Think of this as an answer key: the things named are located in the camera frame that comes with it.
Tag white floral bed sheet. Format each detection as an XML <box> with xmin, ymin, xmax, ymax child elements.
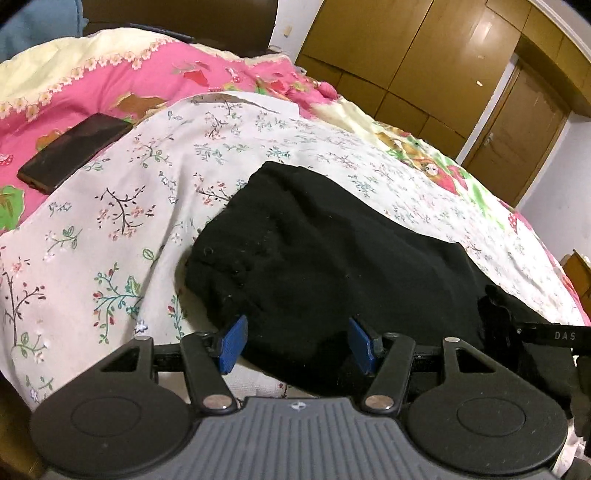
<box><xmin>0</xmin><ymin>91</ymin><xmax>587</xmax><ymax>411</ymax></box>

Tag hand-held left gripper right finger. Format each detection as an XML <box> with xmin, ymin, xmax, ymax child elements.
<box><xmin>347</xmin><ymin>318</ymin><xmax>497</xmax><ymax>415</ymax></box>

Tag blue cloth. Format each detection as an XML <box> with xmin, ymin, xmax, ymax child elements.
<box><xmin>0</xmin><ymin>0</ymin><xmax>89</xmax><ymax>63</ymax></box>

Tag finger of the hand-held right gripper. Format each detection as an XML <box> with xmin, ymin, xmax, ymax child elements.
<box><xmin>478</xmin><ymin>285</ymin><xmax>525</xmax><ymax>365</ymax></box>

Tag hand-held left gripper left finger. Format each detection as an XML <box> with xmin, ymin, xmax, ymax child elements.
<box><xmin>99</xmin><ymin>315</ymin><xmax>250</xmax><ymax>415</ymax></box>

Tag pink strawberry printed quilt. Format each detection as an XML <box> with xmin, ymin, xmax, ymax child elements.
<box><xmin>0</xmin><ymin>30</ymin><xmax>591</xmax><ymax>324</ymax></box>

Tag black smartphone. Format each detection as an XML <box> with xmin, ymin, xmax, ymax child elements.
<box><xmin>17</xmin><ymin>113</ymin><xmax>134</xmax><ymax>195</ymax></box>

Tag wooden wardrobe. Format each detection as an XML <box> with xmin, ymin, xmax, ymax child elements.
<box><xmin>294</xmin><ymin>0</ymin><xmax>591</xmax><ymax>160</ymax></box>

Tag dark wooden headboard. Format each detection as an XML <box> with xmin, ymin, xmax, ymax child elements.
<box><xmin>81</xmin><ymin>0</ymin><xmax>283</xmax><ymax>49</ymax></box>

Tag wooden nightstand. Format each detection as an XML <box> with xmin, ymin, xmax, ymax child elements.
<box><xmin>562</xmin><ymin>249</ymin><xmax>591</xmax><ymax>298</ymax></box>

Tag black pants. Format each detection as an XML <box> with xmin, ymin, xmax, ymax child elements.
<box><xmin>185</xmin><ymin>161</ymin><xmax>591</xmax><ymax>400</ymax></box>

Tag wooden door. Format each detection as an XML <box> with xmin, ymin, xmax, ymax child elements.
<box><xmin>462</xmin><ymin>59</ymin><xmax>572</xmax><ymax>208</ymax></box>

